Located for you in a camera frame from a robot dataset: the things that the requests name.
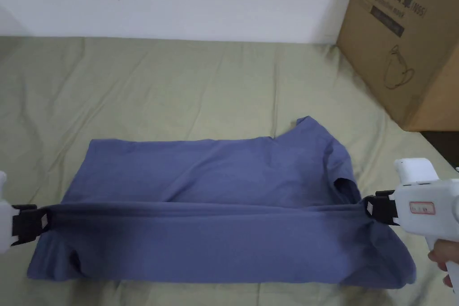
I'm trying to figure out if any bed with pale green sheet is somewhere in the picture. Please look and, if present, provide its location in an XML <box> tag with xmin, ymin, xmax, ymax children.
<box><xmin>0</xmin><ymin>35</ymin><xmax>459</xmax><ymax>306</ymax></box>

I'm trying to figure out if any brown cardboard carton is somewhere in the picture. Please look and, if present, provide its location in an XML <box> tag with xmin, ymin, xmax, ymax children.
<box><xmin>335</xmin><ymin>0</ymin><xmax>459</xmax><ymax>133</ymax></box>

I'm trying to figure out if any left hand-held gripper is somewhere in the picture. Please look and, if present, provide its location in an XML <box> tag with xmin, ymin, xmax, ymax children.
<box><xmin>0</xmin><ymin>171</ymin><xmax>53</xmax><ymax>254</ymax></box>

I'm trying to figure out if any dark blue shirt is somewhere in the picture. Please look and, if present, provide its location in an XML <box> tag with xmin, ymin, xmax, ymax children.
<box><xmin>26</xmin><ymin>116</ymin><xmax>417</xmax><ymax>292</ymax></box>

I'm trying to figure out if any person's right hand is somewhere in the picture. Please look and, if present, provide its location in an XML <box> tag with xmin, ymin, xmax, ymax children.
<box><xmin>428</xmin><ymin>237</ymin><xmax>459</xmax><ymax>288</ymax></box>

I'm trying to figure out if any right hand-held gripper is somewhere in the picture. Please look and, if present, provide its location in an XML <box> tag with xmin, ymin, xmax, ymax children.
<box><xmin>362</xmin><ymin>158</ymin><xmax>459</xmax><ymax>306</ymax></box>

